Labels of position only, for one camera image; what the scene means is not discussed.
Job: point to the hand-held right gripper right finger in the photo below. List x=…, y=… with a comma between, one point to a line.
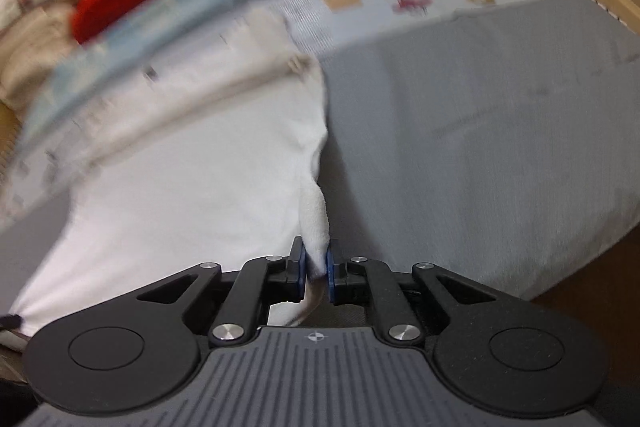
x=330, y=277

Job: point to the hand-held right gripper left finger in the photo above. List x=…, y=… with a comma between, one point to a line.
x=300, y=274

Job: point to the white garment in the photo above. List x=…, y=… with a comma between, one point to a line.
x=200, y=187

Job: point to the pile of beige clothes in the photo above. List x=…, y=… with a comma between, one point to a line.
x=30, y=37

